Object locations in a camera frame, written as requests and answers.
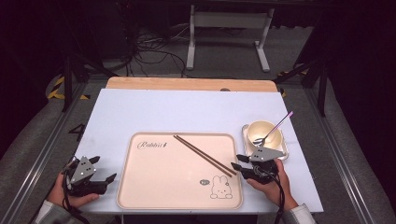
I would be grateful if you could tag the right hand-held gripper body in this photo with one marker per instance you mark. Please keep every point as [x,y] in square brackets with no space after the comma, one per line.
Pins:
[264,154]

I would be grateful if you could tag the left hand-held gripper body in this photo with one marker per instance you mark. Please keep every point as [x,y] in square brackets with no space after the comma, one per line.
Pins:
[82,172]

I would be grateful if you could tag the white square plate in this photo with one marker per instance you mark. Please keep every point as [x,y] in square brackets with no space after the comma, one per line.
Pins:
[245,146]

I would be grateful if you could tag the cream bowl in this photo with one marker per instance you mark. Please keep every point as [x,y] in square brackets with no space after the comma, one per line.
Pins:
[260,130]

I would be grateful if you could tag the metal spoon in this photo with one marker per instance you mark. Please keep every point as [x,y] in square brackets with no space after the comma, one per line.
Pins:
[275,127]

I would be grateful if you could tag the beige rabbit print tray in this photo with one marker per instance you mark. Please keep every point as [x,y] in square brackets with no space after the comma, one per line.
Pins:
[174,180]

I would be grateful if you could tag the person's left hand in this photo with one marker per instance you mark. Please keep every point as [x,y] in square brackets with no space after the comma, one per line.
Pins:
[57,193]

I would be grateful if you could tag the person's right hand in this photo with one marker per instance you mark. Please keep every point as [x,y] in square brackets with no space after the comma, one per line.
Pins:
[277,191]

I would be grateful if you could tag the black tripod stand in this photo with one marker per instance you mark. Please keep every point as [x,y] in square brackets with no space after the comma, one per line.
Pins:
[322,90]
[67,84]

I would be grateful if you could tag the white metal stand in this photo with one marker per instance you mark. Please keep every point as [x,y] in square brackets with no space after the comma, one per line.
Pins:
[230,19]

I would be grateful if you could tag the aluminium floor rail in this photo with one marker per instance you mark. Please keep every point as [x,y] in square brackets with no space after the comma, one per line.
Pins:
[339,155]
[40,158]

